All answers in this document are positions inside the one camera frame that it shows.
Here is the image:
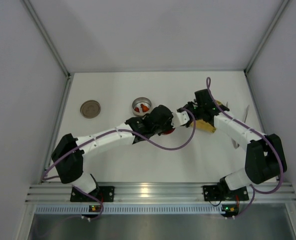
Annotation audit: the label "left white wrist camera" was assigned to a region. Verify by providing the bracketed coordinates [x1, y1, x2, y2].
[171, 110, 191, 128]

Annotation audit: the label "red round lid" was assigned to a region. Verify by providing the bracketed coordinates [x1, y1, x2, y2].
[162, 128, 175, 135]

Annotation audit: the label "bamboo woven tray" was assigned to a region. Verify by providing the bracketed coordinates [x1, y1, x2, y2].
[191, 99, 216, 134]

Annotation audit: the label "slotted cable duct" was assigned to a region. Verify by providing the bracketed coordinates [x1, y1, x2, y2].
[34, 204, 236, 215]

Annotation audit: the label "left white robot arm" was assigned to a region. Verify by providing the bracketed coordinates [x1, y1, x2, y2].
[51, 105, 192, 194]

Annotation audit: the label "far metal round tin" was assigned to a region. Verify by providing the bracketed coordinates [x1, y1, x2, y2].
[131, 97, 153, 117]

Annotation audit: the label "metal serving tongs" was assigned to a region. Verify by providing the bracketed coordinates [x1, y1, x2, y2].
[231, 103, 250, 149]

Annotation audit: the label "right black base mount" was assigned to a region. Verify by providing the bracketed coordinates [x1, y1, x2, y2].
[202, 184, 249, 202]

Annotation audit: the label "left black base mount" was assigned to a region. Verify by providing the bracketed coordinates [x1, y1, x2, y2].
[70, 186, 115, 203]

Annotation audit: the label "aluminium mounting rail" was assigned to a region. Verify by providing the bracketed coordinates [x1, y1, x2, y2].
[25, 182, 296, 204]

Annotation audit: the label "beige round lid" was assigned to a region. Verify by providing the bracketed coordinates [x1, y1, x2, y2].
[80, 100, 101, 119]

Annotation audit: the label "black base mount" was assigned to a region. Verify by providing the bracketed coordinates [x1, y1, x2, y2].
[202, 184, 249, 202]
[70, 186, 115, 203]

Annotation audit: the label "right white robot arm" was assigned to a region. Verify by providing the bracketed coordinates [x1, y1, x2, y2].
[172, 89, 287, 194]

